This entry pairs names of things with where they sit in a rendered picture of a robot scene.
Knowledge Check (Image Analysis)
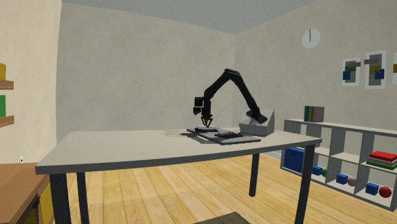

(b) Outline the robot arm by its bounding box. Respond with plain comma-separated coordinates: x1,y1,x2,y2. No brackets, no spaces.
193,68,267,123

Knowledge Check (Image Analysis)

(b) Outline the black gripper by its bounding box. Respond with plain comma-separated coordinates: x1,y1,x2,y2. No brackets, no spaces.
201,107,213,128

